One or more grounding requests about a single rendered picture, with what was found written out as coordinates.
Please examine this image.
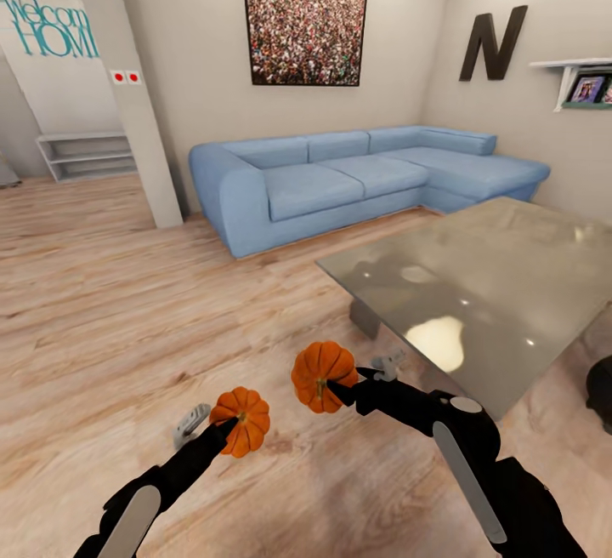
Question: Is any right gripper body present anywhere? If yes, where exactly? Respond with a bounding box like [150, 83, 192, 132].
[353, 377, 413, 423]

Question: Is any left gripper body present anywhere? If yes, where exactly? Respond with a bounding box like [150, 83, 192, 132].
[172, 423, 228, 487]

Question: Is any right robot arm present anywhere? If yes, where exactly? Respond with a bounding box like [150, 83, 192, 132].
[326, 346, 587, 558]

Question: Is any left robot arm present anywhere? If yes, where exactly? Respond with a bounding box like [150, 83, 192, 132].
[73, 404, 239, 558]

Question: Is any pumpkin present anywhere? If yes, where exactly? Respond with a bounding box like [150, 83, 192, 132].
[208, 387, 270, 458]
[291, 341, 359, 414]

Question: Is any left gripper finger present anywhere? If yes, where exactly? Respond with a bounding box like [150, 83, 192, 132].
[218, 418, 239, 438]

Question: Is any cauldron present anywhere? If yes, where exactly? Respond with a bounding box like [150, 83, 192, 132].
[586, 355, 612, 435]

